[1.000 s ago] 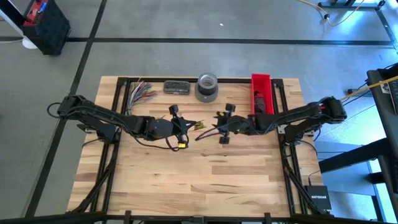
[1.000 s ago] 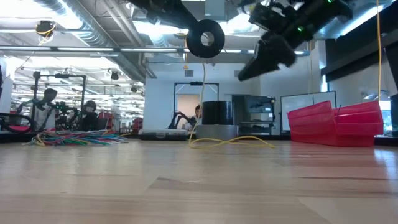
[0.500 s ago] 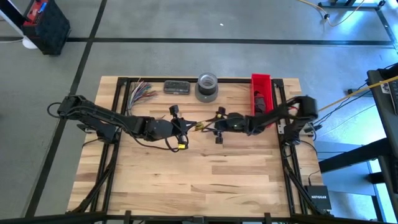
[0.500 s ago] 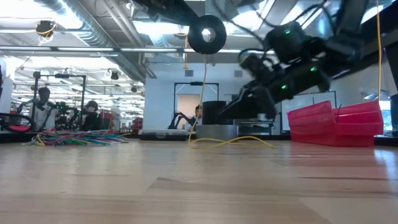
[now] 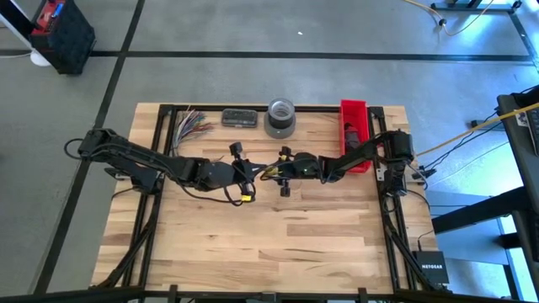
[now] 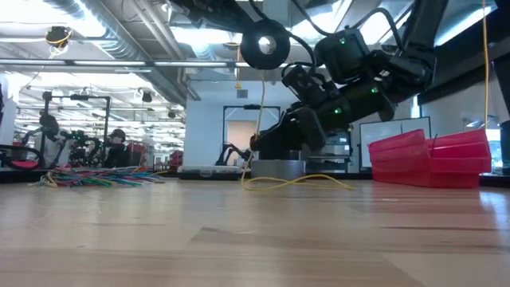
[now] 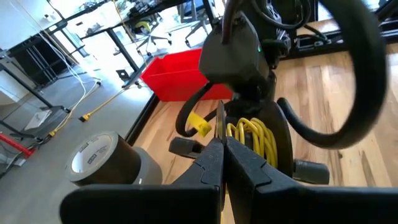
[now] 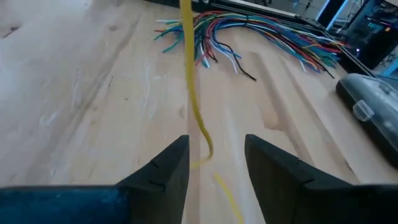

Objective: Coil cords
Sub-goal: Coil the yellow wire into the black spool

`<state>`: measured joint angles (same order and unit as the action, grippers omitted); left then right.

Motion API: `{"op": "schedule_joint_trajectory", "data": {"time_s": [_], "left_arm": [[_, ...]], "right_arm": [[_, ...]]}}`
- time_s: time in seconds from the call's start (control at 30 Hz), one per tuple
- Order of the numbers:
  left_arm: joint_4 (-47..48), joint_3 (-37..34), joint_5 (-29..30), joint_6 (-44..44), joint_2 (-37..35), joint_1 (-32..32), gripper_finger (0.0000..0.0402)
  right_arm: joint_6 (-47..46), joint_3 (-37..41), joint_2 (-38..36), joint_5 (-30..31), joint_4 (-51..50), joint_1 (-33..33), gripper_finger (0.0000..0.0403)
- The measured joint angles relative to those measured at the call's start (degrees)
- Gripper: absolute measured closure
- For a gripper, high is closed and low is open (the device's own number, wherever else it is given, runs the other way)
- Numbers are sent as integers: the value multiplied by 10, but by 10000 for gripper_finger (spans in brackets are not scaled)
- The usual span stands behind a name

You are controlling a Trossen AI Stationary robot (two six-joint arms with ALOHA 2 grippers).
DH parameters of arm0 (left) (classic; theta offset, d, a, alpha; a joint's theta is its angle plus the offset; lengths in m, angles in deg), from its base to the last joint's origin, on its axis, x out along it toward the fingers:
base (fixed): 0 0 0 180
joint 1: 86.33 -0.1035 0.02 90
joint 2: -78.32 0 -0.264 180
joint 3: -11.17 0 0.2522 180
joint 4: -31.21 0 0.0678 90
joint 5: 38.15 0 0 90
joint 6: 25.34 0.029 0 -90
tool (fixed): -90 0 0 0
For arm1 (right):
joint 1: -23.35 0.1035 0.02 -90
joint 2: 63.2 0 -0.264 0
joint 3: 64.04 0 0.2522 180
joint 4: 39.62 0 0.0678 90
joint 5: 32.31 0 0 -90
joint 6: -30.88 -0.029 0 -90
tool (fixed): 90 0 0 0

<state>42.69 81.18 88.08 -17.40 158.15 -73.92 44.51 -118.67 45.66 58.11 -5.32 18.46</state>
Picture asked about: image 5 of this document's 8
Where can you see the red plastic bin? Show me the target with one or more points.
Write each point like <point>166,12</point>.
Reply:
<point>355,111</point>

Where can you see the black floor stand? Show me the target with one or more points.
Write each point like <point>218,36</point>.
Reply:
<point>471,6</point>

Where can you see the black Netgear switch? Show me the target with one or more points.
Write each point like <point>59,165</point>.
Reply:
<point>430,267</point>

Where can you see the dark grey plastic case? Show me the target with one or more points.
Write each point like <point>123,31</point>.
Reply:
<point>239,118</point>

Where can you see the black tape roll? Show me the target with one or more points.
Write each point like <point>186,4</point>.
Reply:
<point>281,125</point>

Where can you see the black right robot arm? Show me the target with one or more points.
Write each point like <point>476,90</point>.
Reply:
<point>358,153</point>

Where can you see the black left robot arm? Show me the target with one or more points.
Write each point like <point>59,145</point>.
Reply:
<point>126,151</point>

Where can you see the white post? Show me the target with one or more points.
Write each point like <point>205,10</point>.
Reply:
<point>40,60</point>

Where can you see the black crate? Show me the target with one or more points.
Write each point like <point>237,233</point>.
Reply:
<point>71,42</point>

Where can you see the grey tape roll holder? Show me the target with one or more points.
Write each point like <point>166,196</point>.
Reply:
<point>278,134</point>

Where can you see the black desk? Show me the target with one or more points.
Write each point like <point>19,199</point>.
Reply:
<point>520,168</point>

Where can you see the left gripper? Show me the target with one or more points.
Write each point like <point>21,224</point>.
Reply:
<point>219,174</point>

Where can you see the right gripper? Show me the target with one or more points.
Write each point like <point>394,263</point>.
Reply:
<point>305,168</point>

